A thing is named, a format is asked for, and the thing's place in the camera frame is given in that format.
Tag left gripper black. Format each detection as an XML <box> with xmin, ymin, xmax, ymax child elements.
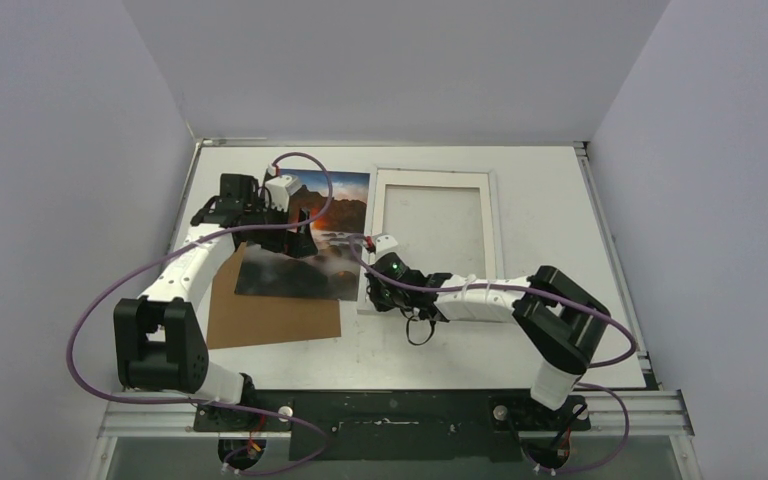
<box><xmin>245</xmin><ymin>198</ymin><xmax>317</xmax><ymax>259</ymax></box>

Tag landscape sunset photo print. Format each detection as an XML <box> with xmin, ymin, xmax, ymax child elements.
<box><xmin>235</xmin><ymin>172</ymin><xmax>370</xmax><ymax>301</ymax></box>

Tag white picture frame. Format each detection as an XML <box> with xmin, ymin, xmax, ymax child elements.
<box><xmin>357</xmin><ymin>165</ymin><xmax>511</xmax><ymax>315</ymax></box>

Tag white brown backing board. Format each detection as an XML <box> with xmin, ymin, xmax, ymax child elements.
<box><xmin>206</xmin><ymin>246</ymin><xmax>342</xmax><ymax>350</ymax></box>

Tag white paper mat border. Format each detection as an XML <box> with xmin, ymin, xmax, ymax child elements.
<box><xmin>371</xmin><ymin>169</ymin><xmax>498</xmax><ymax>280</ymax></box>

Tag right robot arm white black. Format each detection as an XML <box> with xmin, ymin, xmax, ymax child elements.
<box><xmin>365</xmin><ymin>253</ymin><xmax>610</xmax><ymax>429</ymax></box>

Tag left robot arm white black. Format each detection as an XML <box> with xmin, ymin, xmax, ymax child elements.
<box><xmin>114</xmin><ymin>167</ymin><xmax>315</xmax><ymax>431</ymax></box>

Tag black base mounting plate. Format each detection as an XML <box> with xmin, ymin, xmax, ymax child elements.
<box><xmin>193</xmin><ymin>389</ymin><xmax>591</xmax><ymax>463</ymax></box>

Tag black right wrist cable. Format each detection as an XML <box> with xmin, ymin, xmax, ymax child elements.
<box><xmin>405</xmin><ymin>315</ymin><xmax>437</xmax><ymax>347</ymax></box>

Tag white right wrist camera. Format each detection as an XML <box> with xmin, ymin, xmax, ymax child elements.
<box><xmin>364</xmin><ymin>234</ymin><xmax>399</xmax><ymax>255</ymax></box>

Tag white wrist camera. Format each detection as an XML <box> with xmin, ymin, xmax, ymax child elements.
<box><xmin>264</xmin><ymin>166</ymin><xmax>303</xmax><ymax>212</ymax></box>
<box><xmin>364</xmin><ymin>234</ymin><xmax>399</xmax><ymax>255</ymax></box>

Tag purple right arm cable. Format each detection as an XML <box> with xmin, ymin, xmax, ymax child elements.
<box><xmin>348</xmin><ymin>234</ymin><xmax>640</xmax><ymax>477</ymax></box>

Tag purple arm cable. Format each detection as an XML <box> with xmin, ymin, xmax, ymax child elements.
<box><xmin>348</xmin><ymin>234</ymin><xmax>640</xmax><ymax>477</ymax></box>
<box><xmin>65</xmin><ymin>152</ymin><xmax>335</xmax><ymax>478</ymax></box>

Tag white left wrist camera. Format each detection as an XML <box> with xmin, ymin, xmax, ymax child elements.
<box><xmin>264</xmin><ymin>166</ymin><xmax>303</xmax><ymax>212</ymax></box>

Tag aluminium front rail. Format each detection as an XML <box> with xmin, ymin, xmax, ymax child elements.
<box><xmin>99</xmin><ymin>389</ymin><xmax>695</xmax><ymax>438</ymax></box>

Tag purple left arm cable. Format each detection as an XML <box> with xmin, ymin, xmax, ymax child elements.
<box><xmin>65</xmin><ymin>152</ymin><xmax>335</xmax><ymax>478</ymax></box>

